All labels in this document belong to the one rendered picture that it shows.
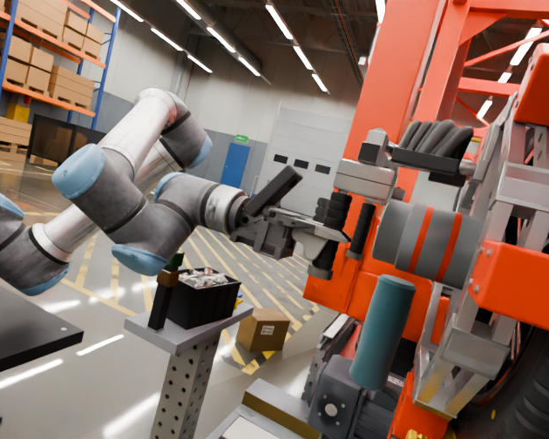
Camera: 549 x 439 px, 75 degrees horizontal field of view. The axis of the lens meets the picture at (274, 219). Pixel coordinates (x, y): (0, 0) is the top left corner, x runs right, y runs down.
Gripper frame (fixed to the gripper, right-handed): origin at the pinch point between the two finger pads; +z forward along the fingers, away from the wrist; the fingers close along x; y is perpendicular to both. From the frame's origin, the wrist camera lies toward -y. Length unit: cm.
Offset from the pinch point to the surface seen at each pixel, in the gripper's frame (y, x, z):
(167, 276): 23.2, -10.3, -39.5
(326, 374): 43, -40, -1
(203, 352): 49, -32, -36
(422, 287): 14, -61, 17
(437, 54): -139, -253, -15
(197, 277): 26, -26, -41
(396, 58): -54, -60, -11
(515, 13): -178, -260, 30
